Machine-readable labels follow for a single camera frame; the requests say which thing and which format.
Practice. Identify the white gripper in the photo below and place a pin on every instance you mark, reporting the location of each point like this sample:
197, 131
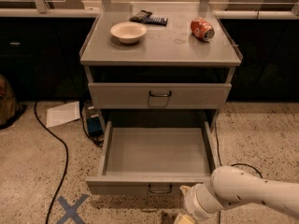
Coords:
191, 202

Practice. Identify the grey drawer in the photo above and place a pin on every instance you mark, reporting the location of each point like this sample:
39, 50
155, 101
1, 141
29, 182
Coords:
153, 161
159, 95

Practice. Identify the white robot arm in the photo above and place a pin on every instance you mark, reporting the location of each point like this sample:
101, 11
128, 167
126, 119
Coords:
229, 187

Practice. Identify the grey top drawer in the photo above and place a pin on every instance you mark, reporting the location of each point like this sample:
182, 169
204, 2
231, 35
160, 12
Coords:
159, 95

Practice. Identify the grey metal drawer cabinet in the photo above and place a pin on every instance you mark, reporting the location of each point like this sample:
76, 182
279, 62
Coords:
165, 54

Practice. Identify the blue tape cross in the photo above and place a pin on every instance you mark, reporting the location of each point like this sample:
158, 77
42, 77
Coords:
71, 211

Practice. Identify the blue power box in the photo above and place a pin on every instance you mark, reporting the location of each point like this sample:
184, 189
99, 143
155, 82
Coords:
92, 120

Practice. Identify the white paper sheet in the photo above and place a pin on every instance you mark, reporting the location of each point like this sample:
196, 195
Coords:
62, 114

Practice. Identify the orange soda can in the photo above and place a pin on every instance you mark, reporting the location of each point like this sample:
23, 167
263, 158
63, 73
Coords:
202, 29

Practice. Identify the white ceramic bowl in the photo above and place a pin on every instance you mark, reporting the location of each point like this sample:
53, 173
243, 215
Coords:
128, 32

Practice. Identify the dark blue snack packet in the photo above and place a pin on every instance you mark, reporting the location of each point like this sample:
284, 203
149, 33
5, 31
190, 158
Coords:
155, 21

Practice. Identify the dark brown snack packet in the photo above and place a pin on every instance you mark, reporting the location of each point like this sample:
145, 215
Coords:
141, 16

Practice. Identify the brown bag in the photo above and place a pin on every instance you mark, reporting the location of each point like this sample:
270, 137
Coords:
10, 109

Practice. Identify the dark counter cabinets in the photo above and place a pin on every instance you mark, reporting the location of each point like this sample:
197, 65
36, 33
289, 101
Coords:
40, 56

